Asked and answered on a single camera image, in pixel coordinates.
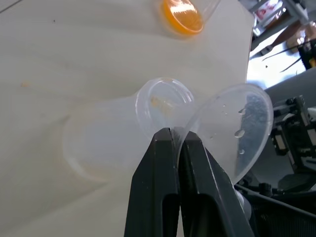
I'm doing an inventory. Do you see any clear cup with orange liquid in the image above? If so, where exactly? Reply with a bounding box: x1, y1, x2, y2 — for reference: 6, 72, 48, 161
158, 0, 221, 38

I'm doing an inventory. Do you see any clear plastic cup lying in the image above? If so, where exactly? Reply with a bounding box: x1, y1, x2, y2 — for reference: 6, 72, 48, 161
61, 77, 196, 185

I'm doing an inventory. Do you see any black mechanical device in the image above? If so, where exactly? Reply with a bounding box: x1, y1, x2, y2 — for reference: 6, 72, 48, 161
270, 95, 316, 174

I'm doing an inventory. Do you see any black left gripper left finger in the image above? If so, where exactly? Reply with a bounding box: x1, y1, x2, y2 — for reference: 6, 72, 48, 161
124, 126, 181, 237

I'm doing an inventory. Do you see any brown wooden furniture piece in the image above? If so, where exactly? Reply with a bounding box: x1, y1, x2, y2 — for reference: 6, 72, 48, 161
260, 19, 316, 55

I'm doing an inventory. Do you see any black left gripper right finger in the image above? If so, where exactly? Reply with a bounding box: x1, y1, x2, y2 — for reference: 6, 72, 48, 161
179, 130, 255, 237

